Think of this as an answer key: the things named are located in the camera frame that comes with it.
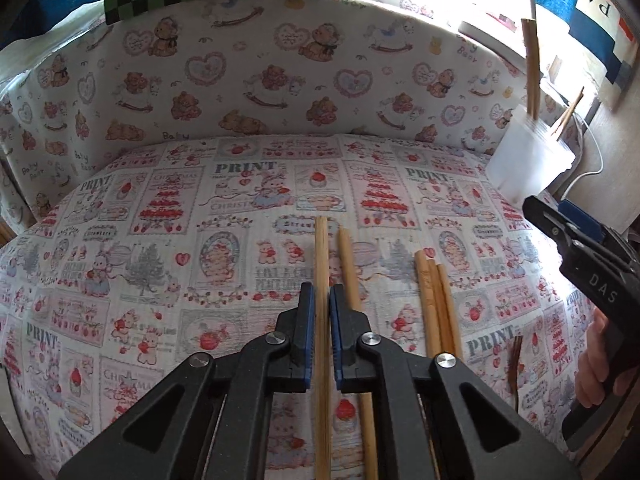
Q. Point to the bear printed cloth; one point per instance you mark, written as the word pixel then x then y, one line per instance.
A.
pixel 250 60

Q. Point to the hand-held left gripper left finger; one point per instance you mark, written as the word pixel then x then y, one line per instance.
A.
pixel 310 330

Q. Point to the white plastic container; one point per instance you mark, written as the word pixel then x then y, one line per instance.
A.
pixel 525 170

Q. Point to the person's right hand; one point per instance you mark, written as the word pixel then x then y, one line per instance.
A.
pixel 592 360

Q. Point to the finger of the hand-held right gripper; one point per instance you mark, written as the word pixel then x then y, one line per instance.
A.
pixel 580 219
pixel 547 222

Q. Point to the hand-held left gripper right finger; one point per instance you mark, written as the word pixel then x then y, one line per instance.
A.
pixel 336 340

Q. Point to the dark chopstick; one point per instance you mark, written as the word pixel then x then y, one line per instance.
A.
pixel 515 360

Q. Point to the christmas printed tablecloth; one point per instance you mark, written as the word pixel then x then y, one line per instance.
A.
pixel 175 235

